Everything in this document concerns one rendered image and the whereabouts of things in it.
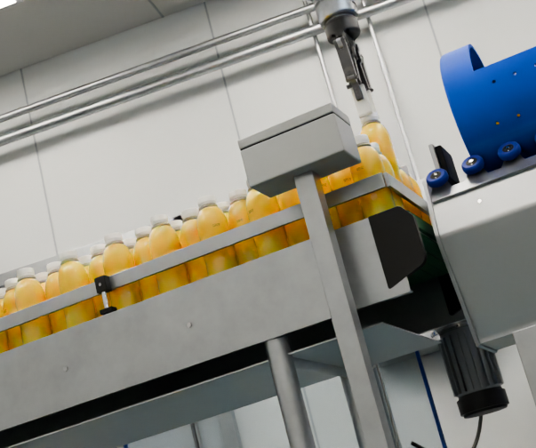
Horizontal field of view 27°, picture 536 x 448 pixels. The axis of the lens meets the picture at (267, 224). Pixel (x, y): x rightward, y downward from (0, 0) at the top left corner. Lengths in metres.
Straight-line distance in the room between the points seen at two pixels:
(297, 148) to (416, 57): 3.91
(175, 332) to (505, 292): 0.66
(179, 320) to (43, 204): 4.13
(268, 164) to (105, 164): 4.18
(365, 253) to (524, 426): 3.45
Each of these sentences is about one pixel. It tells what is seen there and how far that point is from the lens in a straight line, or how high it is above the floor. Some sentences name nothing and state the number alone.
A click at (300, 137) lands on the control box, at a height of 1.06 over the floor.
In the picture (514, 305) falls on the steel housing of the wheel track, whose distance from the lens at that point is 2.18.
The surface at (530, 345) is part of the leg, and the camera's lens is 2.16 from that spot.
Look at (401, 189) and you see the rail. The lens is 2.24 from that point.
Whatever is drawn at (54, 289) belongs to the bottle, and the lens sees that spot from 2.51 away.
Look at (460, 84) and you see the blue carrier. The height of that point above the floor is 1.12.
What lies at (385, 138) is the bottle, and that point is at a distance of 2.35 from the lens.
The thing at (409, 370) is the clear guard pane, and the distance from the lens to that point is 2.59.
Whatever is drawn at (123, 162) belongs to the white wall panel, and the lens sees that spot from 6.21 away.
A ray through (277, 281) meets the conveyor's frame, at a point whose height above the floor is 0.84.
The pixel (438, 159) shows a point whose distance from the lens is 2.31.
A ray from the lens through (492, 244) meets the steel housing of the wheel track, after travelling 2.16.
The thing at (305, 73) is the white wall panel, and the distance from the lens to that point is 6.05.
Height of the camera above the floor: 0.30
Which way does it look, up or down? 17 degrees up
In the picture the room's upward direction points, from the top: 15 degrees counter-clockwise
